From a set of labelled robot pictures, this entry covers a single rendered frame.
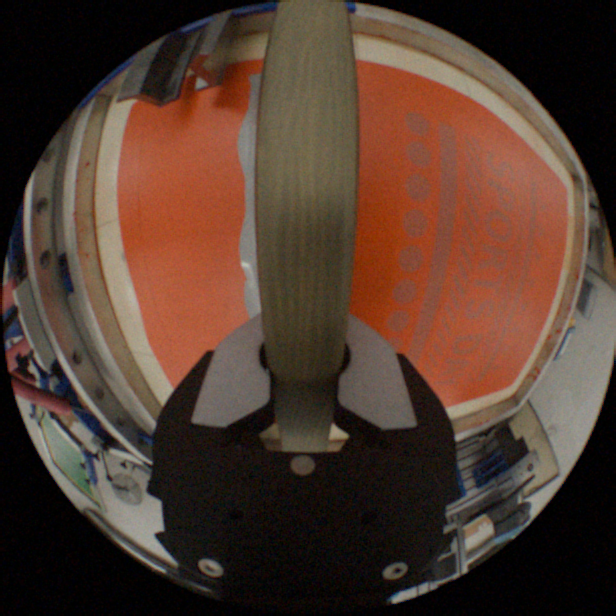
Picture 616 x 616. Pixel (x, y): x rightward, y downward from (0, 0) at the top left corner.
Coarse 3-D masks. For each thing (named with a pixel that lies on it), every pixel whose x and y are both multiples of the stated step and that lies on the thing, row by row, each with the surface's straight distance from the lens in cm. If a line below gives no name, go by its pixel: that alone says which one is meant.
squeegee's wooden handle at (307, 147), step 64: (320, 0) 12; (320, 64) 8; (256, 128) 7; (320, 128) 6; (256, 192) 6; (320, 192) 6; (256, 256) 7; (320, 256) 6; (320, 320) 7; (320, 384) 9; (320, 448) 14
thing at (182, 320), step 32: (160, 288) 22; (192, 288) 20; (224, 288) 19; (352, 288) 18; (384, 288) 18; (160, 320) 24; (192, 320) 22; (224, 320) 20; (544, 320) 45; (160, 352) 28; (192, 352) 25; (512, 352) 40; (480, 384) 39; (512, 384) 52
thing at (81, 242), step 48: (432, 48) 26; (96, 96) 32; (528, 96) 35; (96, 144) 30; (576, 192) 53; (96, 240) 28; (576, 240) 50; (96, 288) 28; (576, 288) 49; (96, 336) 30; (144, 384) 35; (528, 384) 56
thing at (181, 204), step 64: (256, 64) 21; (128, 128) 26; (192, 128) 20; (384, 128) 18; (128, 192) 23; (192, 192) 18; (384, 192) 17; (128, 256) 24; (192, 256) 19; (384, 256) 17
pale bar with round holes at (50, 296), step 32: (64, 128) 37; (32, 192) 33; (32, 224) 32; (32, 256) 31; (32, 288) 35; (64, 288) 33; (64, 320) 33; (64, 352) 33; (96, 384) 37; (128, 416) 43; (128, 448) 50
